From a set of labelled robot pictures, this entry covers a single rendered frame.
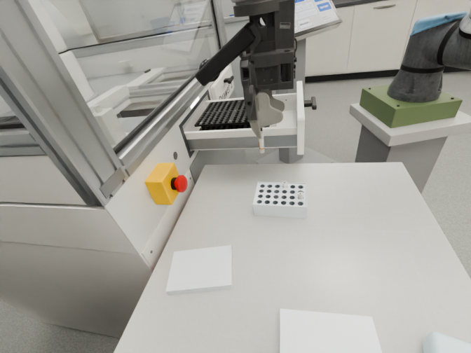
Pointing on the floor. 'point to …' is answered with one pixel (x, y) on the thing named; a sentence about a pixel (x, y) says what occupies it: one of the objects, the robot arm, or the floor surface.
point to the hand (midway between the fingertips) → (256, 129)
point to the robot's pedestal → (406, 142)
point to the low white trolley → (307, 262)
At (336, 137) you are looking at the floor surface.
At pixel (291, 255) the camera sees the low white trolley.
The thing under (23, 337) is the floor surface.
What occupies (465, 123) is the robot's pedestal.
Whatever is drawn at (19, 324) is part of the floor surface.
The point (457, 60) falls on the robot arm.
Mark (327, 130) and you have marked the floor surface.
